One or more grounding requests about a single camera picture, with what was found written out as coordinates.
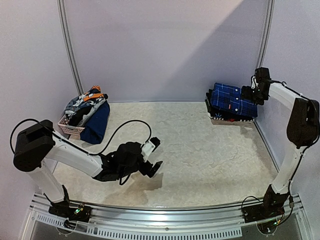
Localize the left aluminium frame post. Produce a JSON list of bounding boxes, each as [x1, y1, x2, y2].
[[57, 0, 84, 95]]

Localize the right aluminium frame post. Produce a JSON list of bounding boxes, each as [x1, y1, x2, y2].
[[255, 0, 275, 69]]

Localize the blue plaid garment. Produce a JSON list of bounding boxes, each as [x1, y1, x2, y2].
[[209, 82, 258, 118]]

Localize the aluminium front rail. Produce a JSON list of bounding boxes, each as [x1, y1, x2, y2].
[[22, 194, 312, 240]]

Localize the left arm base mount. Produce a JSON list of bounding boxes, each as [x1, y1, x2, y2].
[[48, 200, 93, 223]]

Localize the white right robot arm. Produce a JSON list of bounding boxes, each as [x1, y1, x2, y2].
[[241, 67, 320, 218]]

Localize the aluminium frame post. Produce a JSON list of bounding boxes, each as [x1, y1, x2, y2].
[[255, 0, 275, 69], [57, 0, 84, 95]]

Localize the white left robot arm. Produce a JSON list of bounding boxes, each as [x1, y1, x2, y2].
[[9, 119, 162, 217]]

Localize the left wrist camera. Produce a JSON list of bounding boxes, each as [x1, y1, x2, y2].
[[141, 136, 161, 162]]

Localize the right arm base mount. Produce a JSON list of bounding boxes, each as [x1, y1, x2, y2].
[[241, 203, 285, 223]]

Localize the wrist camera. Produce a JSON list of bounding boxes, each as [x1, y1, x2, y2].
[[251, 75, 259, 90], [141, 136, 161, 162]]

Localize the black t-shirt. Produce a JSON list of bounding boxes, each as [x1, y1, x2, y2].
[[205, 89, 254, 121]]

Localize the solid navy blue garment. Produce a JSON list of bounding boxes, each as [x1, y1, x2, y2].
[[80, 102, 110, 145]]

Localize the camouflage orange garment pile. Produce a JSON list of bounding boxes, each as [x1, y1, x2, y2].
[[64, 85, 109, 127]]

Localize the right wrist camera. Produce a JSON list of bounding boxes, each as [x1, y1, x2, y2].
[[251, 75, 259, 90]]

